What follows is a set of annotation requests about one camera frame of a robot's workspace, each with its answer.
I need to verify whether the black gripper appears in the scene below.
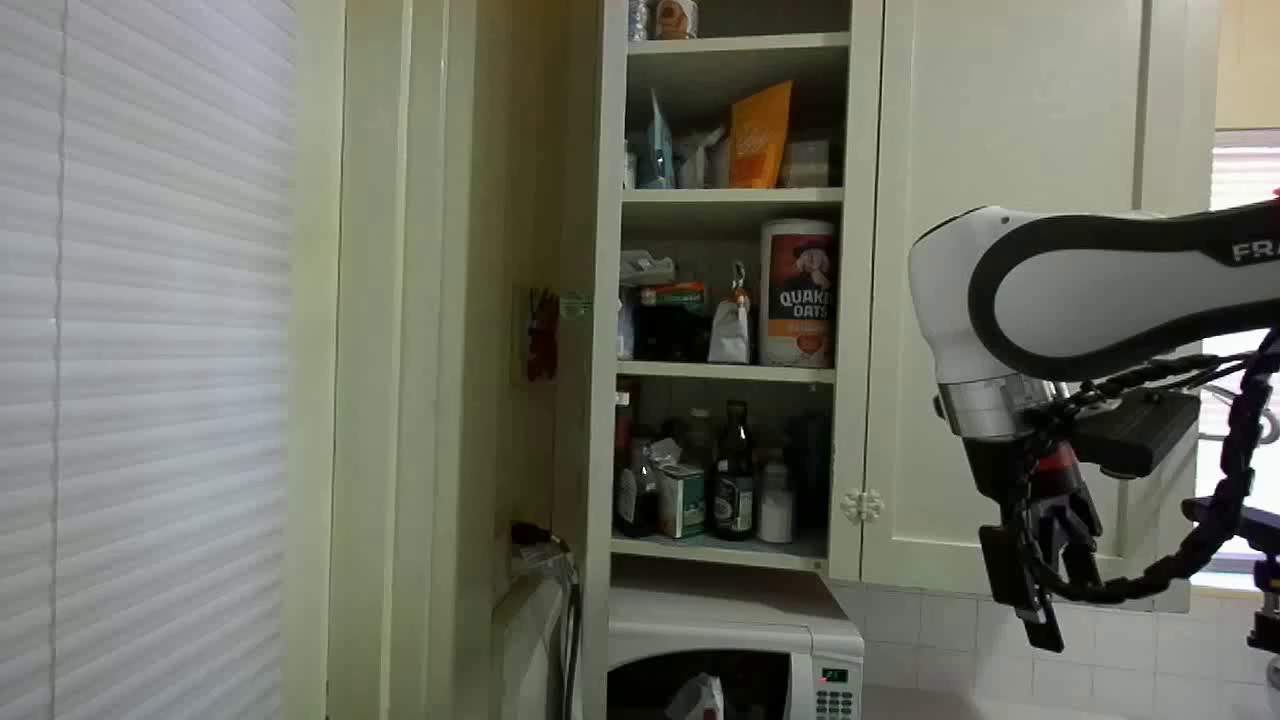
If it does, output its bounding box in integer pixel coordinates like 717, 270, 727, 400
964, 438, 1100, 651

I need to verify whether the white and green packet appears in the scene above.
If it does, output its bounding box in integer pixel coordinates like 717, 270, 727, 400
664, 672, 727, 720

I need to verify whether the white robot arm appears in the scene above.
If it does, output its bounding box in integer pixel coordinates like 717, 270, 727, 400
909, 199, 1280, 651

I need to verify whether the cream upper cabinet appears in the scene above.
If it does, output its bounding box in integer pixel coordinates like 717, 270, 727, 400
584, 0, 853, 583

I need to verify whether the cream cabinet door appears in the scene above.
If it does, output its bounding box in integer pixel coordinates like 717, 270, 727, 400
831, 0, 1220, 595

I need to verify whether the blue packet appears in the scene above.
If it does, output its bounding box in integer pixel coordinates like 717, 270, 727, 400
636, 95, 675, 188

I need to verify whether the white salt shaker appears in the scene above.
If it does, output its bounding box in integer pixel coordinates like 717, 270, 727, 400
757, 460, 798, 543

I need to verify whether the dark glass bottle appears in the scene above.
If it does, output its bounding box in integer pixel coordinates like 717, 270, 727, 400
711, 400, 757, 540

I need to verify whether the green and white box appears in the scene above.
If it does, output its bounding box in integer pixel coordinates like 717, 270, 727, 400
662, 464, 706, 540

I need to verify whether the small white bag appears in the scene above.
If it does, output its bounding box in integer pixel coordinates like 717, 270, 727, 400
708, 264, 752, 365

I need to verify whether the oats canister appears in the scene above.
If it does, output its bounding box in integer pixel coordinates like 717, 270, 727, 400
759, 220, 838, 366

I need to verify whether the white microwave oven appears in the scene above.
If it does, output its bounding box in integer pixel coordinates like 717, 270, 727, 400
604, 583, 868, 720

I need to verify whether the dark box on shelf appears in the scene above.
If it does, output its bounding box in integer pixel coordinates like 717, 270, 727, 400
631, 281, 708, 365

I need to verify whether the orange snack bag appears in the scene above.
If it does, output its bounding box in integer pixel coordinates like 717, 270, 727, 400
727, 78, 791, 188

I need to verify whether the white window blind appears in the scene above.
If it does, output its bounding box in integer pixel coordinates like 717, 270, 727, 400
0, 0, 296, 720

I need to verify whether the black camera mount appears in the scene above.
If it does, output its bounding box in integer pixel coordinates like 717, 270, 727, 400
1036, 335, 1280, 651

